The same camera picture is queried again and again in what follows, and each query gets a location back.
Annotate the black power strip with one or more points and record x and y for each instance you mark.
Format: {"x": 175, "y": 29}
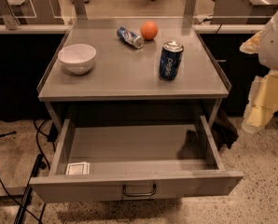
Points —
{"x": 28, "y": 191}

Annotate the white ceramic bowl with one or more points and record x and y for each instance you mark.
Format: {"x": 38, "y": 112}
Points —
{"x": 77, "y": 59}

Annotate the left background lab bench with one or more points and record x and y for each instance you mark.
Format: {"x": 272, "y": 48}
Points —
{"x": 36, "y": 11}

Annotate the white card in drawer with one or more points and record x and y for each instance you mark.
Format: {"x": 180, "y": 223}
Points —
{"x": 78, "y": 168}

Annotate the orange fruit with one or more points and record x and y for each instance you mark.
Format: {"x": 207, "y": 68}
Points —
{"x": 149, "y": 30}

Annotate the right background lab bench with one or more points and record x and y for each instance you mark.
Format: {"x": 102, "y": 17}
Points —
{"x": 243, "y": 11}

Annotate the grey metal cabinet table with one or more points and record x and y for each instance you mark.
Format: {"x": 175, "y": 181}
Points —
{"x": 125, "y": 73}

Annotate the blue pepsi can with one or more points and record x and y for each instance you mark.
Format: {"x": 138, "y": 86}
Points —
{"x": 170, "y": 59}

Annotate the open grey top drawer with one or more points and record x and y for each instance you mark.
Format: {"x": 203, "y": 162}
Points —
{"x": 182, "y": 160}

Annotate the black drawer handle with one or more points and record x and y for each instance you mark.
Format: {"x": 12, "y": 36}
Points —
{"x": 139, "y": 191}

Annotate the background lab bench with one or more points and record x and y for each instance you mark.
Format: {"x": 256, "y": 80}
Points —
{"x": 36, "y": 11}
{"x": 243, "y": 11}

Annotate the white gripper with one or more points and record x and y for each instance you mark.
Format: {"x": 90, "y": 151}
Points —
{"x": 275, "y": 47}

